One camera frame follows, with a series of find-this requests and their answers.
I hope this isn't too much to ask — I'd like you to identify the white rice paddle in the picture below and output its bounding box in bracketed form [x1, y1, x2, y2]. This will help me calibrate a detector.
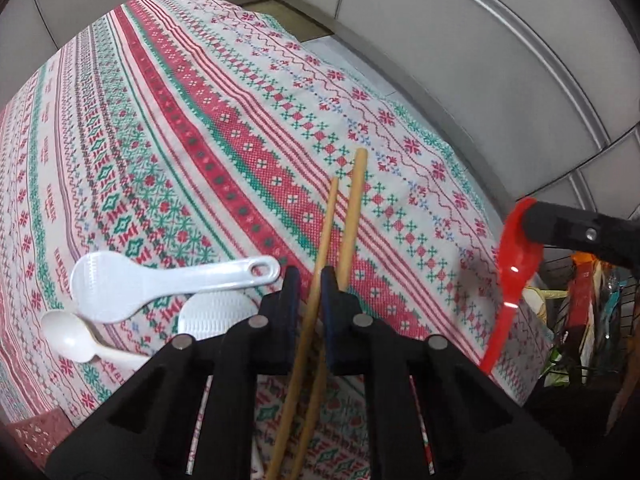
[70, 252, 281, 324]
[177, 292, 262, 342]

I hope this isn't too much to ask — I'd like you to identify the red plastic spoon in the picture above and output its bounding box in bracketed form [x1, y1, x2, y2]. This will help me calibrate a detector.
[480, 197, 546, 376]

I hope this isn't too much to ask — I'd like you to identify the patterned red green tablecloth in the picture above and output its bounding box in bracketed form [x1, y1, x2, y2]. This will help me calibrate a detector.
[0, 0, 556, 480]

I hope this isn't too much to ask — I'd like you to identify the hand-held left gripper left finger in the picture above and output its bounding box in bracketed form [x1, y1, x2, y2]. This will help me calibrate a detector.
[45, 266, 302, 480]

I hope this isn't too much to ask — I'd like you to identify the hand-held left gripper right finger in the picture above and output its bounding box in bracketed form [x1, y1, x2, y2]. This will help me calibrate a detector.
[321, 266, 576, 480]

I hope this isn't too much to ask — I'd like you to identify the tan bamboo chopstick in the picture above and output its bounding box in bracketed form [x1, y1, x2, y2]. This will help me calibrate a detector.
[264, 176, 340, 480]
[287, 147, 369, 480]

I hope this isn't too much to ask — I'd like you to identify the pink perforated plastic basket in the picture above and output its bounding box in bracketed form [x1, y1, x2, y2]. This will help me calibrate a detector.
[10, 407, 76, 461]

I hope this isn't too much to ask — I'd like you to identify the white soup spoon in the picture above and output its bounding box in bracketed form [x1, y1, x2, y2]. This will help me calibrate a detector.
[41, 310, 151, 372]

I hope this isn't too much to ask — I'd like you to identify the wire rack with packets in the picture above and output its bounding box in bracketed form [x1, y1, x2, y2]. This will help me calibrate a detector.
[520, 247, 640, 406]

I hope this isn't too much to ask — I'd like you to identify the chrome cabinet rail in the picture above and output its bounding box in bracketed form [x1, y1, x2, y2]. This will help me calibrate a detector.
[400, 0, 640, 221]

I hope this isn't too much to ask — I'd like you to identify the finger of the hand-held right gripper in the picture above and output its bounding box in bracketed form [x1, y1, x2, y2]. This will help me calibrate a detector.
[520, 200, 640, 268]

